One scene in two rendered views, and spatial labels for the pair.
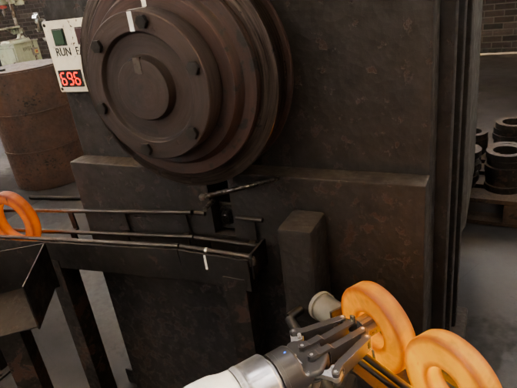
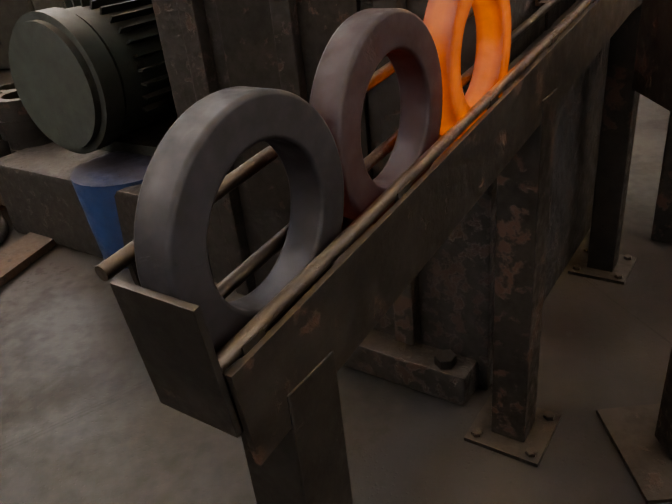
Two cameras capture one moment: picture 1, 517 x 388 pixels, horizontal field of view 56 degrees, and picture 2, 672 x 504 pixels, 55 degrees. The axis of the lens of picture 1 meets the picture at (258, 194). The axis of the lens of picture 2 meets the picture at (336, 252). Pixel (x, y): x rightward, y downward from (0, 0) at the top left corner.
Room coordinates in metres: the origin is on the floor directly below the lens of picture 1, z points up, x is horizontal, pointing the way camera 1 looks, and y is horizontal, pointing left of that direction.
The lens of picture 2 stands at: (1.45, 1.47, 0.85)
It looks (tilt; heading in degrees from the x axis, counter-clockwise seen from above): 29 degrees down; 278
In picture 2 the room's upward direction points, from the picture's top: 6 degrees counter-clockwise
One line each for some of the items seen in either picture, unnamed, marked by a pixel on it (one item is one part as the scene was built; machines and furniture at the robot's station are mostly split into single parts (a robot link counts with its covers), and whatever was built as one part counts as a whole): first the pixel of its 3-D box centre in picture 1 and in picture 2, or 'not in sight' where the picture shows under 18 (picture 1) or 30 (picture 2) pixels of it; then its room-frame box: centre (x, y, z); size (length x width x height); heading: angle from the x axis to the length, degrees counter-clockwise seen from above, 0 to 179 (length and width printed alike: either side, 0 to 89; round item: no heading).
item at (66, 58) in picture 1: (90, 55); not in sight; (1.29, 0.37, 1.15); 0.26 x 0.02 x 0.18; 61
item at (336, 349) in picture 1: (338, 349); not in sight; (0.60, -0.09, 0.73); 0.11 x 0.01 x 0.04; 115
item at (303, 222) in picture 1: (306, 265); not in sight; (0.92, -0.09, 0.68); 0.11 x 0.08 x 0.24; 151
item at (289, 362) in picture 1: (298, 364); not in sight; (0.58, -0.03, 0.73); 0.09 x 0.08 x 0.07; 116
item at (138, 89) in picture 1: (151, 86); not in sight; (0.94, 0.17, 1.11); 0.28 x 0.06 x 0.28; 61
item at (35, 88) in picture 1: (38, 122); not in sight; (3.74, 1.60, 0.45); 0.59 x 0.59 x 0.89
